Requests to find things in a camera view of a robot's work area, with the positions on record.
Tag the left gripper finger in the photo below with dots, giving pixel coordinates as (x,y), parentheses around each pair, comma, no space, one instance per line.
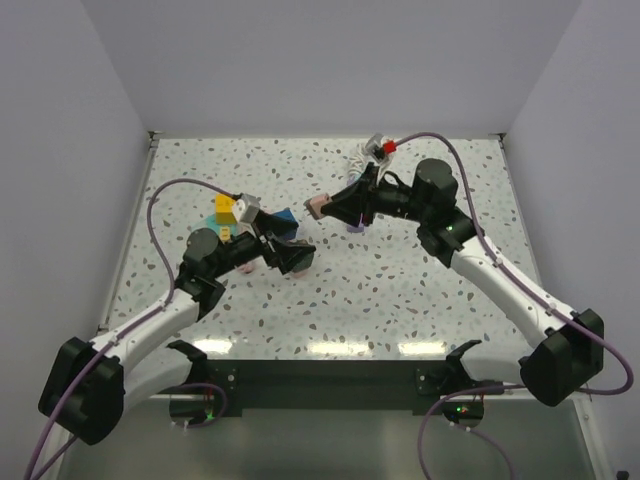
(288,253)
(265,223)

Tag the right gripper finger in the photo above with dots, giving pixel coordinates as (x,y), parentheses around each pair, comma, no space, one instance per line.
(347,211)
(359,187)

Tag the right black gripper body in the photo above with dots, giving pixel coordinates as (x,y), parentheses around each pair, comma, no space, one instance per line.
(389,199)

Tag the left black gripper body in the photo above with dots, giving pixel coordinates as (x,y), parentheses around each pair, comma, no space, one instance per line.
(246,246)

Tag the blue cube socket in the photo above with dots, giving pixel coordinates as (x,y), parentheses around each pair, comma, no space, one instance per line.
(286,224)

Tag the dark green cube socket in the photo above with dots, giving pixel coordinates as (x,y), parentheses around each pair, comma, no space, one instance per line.
(303,265)

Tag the small pink plug adapter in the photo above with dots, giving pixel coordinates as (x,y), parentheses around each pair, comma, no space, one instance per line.
(315,204)

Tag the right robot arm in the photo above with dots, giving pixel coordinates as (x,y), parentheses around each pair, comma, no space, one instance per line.
(565,344)

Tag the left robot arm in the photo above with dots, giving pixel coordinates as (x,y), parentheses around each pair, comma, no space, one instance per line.
(86,393)

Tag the purple power strip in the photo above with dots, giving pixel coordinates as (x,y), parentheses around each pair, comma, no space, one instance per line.
(360,228)

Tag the small yellow adapter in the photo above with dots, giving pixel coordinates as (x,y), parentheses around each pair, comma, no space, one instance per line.
(225,234)

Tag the teal power strip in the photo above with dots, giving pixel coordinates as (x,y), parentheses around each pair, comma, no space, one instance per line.
(211,224)

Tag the yellow cube socket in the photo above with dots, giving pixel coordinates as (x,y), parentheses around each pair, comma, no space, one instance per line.
(223,213)

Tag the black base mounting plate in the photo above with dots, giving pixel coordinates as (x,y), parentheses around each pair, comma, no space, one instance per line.
(234,386)

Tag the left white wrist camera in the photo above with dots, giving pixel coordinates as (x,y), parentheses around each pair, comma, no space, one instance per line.
(245,208)

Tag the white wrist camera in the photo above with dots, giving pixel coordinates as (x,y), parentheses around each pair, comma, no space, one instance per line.
(245,208)
(380,148)

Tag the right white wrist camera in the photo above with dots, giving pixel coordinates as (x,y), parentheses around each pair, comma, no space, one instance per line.
(380,148)

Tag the aluminium rail frame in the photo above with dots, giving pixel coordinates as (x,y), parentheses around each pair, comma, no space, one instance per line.
(368,296)

